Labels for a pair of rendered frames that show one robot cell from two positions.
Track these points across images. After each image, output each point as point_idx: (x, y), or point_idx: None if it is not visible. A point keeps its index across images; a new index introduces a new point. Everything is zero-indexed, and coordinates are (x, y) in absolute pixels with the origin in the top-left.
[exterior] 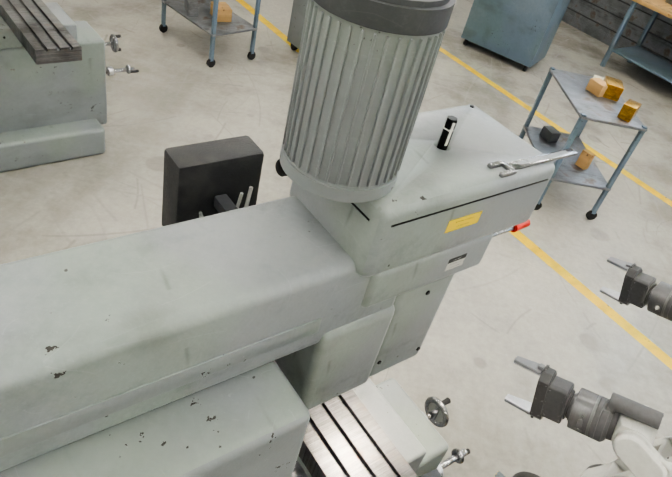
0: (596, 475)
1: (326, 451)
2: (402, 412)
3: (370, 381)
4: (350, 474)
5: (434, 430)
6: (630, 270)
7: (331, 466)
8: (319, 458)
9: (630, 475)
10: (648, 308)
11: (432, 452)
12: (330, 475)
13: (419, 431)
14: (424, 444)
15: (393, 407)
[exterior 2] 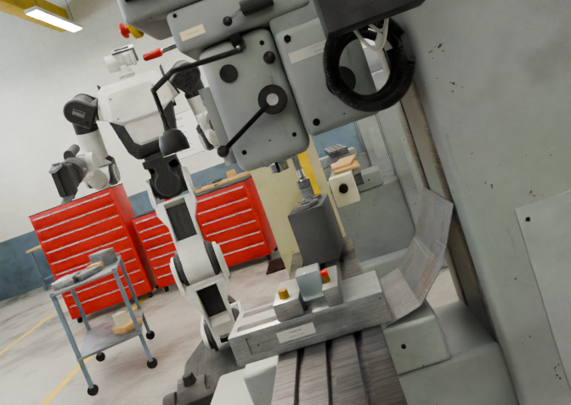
0: (189, 250)
1: (348, 278)
2: (231, 398)
3: (247, 365)
4: (340, 271)
5: (219, 385)
6: (62, 163)
7: (352, 272)
8: (358, 273)
9: (194, 205)
10: (83, 176)
11: (240, 369)
12: (357, 268)
13: (234, 383)
14: (240, 374)
15: (234, 402)
